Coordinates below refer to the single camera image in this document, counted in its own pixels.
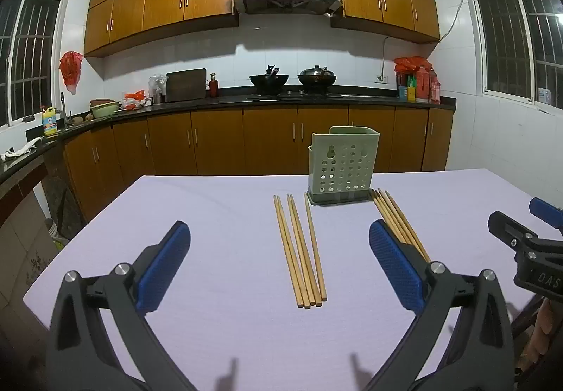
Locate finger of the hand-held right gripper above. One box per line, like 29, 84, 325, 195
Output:
487, 210, 539, 249
529, 197, 563, 236

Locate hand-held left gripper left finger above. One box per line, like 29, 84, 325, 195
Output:
46, 221, 196, 391

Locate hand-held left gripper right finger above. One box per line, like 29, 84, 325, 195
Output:
363, 219, 515, 391

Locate green perforated utensil holder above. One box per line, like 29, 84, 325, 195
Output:
306, 126, 381, 206

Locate lilac tablecloth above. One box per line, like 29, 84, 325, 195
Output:
22, 168, 563, 391

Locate wooden lower kitchen cabinets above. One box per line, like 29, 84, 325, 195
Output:
62, 105, 454, 218

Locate tall red bottle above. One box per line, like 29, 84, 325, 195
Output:
429, 68, 441, 105
413, 66, 430, 104

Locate green basin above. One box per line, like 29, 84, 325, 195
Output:
90, 102, 120, 119

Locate red and white bag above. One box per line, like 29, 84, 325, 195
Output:
121, 90, 148, 110

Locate black kitchen countertop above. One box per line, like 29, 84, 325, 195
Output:
0, 85, 457, 198

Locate green and yellow box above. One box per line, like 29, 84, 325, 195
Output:
398, 75, 418, 102

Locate large barred window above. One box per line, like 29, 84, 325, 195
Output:
460, 0, 563, 107

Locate clear plastic bag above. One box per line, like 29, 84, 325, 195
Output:
148, 73, 169, 105

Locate yellow detergent bottle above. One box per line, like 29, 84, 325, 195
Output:
42, 106, 59, 137

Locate dark wooden cutting board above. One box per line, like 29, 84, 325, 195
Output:
165, 68, 207, 103

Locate white cloth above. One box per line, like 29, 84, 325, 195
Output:
0, 137, 45, 161

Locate metal faucet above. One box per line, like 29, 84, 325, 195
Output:
60, 92, 72, 130

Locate crumpled red plastic bag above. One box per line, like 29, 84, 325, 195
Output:
393, 56, 434, 76

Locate gas stove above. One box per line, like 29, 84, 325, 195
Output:
246, 89, 344, 100

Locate lidded cooking pot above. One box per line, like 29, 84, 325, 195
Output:
298, 64, 337, 94

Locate black wok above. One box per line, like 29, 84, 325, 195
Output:
249, 65, 290, 95

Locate hanging red plastic bag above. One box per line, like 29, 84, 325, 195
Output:
59, 51, 84, 94

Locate barred window beside sink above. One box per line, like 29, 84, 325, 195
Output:
0, 0, 70, 128

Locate white wall cable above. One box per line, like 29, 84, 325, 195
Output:
380, 0, 467, 79

